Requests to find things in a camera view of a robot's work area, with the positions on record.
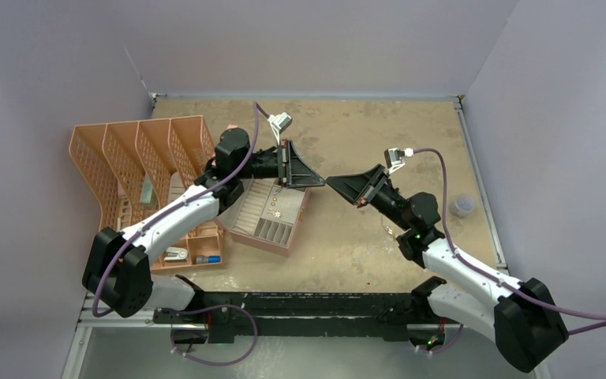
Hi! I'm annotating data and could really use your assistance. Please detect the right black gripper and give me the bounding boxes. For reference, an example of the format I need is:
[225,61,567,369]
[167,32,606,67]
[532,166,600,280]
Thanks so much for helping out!
[325,164,412,231]

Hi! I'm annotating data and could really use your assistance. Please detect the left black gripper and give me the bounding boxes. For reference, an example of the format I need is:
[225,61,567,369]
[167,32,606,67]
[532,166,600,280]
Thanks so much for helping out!
[235,139,324,189]

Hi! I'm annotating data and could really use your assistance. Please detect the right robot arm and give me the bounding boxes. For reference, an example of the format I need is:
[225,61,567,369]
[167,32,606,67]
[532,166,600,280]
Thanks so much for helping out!
[326,164,570,373]

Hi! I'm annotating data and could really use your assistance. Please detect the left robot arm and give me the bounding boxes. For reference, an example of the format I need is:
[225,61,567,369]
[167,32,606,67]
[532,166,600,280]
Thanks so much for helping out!
[82,128,325,323]

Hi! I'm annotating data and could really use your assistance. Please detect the pink jewelry box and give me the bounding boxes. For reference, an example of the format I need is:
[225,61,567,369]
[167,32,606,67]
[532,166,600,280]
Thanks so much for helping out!
[215,155,309,256]

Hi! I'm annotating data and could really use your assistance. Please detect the small clear plastic cup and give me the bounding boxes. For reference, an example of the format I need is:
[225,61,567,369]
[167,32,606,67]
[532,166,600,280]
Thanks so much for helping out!
[449,193,477,219]

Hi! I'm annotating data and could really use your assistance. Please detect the blue capped marker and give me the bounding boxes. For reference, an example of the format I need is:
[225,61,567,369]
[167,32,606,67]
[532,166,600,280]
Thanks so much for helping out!
[195,255,221,265]

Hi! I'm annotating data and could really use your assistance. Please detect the orange plastic organizer rack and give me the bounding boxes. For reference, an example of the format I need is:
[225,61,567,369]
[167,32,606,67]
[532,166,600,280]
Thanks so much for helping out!
[67,114,226,273]

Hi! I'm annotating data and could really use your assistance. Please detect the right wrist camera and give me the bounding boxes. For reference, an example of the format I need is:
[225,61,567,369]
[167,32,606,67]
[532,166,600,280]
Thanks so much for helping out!
[384,148,414,174]

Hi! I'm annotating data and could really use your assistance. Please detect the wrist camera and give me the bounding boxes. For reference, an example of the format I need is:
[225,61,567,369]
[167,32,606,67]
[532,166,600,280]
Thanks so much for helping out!
[267,112,293,133]
[384,148,414,174]

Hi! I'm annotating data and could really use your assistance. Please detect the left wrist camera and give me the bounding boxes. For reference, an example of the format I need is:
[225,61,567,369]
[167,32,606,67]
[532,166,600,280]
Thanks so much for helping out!
[267,112,293,133]

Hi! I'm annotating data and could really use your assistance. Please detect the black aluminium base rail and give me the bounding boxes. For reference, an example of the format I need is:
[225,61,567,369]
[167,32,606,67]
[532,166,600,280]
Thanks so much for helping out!
[77,276,497,347]

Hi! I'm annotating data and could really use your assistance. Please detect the purple cable loop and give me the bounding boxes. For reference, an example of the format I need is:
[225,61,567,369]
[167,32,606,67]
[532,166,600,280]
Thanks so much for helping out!
[170,301,259,367]

